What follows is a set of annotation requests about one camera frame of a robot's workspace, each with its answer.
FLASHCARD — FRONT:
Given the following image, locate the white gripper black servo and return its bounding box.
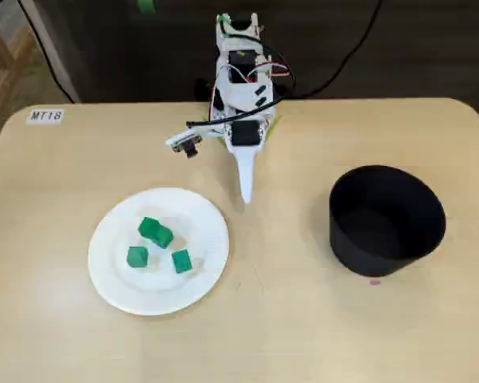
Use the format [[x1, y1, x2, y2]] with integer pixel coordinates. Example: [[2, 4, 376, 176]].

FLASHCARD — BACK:
[[222, 116, 274, 205]]

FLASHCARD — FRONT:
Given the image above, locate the green cube block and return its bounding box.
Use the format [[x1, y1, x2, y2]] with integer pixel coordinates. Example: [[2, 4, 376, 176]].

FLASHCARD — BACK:
[[126, 246, 150, 269], [151, 223, 173, 250], [171, 248, 194, 274], [137, 216, 160, 240]]

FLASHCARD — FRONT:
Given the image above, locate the white paper plate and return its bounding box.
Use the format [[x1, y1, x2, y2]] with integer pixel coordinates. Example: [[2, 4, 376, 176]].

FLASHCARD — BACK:
[[87, 187, 230, 317]]

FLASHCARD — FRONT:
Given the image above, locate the black round pot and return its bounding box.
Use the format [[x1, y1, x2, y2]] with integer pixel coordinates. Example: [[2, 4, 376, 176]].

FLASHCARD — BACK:
[[328, 164, 447, 278]]

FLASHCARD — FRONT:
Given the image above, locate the white MT18 label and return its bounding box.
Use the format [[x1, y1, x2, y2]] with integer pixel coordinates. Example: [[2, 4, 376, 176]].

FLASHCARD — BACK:
[[26, 108, 65, 125]]

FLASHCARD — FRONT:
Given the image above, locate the black camera cable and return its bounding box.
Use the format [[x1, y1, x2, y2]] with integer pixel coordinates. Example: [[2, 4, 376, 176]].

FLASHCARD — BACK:
[[185, 41, 296, 129]]

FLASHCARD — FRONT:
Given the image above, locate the wrist camera on white mount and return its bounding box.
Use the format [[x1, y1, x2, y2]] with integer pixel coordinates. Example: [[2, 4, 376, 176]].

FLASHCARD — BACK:
[[165, 128, 204, 159]]

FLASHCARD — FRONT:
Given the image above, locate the red white black servo wire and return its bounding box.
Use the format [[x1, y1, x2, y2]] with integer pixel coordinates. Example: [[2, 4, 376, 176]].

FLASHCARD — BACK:
[[245, 59, 293, 84], [208, 81, 224, 120]]

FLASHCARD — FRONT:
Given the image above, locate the black power cable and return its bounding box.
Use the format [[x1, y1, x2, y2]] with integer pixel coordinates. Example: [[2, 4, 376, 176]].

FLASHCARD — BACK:
[[18, 0, 77, 104], [293, 0, 385, 99]]

